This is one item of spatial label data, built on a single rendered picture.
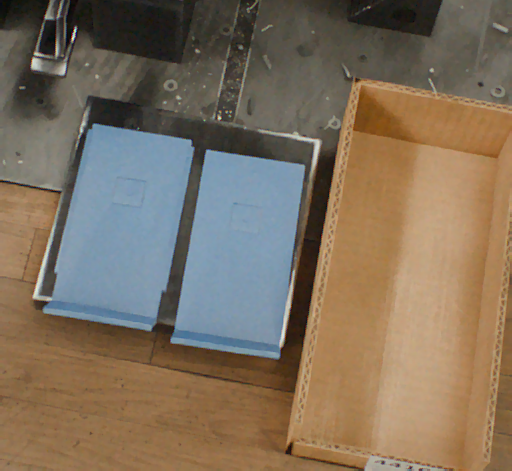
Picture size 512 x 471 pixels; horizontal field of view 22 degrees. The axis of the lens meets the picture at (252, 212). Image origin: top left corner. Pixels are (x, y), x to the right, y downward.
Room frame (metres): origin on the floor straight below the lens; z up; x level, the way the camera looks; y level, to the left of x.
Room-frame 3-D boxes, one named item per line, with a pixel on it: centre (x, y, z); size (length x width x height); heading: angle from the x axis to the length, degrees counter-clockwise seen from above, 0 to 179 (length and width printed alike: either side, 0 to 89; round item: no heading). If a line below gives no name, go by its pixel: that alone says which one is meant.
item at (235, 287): (0.36, 0.00, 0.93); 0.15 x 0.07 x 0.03; 0
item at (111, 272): (0.37, 0.09, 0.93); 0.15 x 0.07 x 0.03; 179
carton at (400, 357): (0.36, -0.11, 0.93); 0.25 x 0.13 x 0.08; 178
